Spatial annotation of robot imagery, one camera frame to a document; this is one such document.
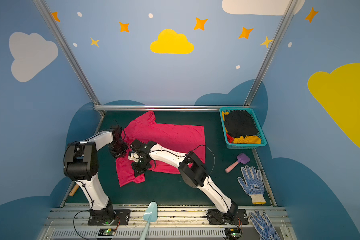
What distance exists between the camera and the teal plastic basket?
3.20 ft

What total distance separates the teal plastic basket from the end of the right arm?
0.51 metres

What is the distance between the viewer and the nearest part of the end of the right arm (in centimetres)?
68
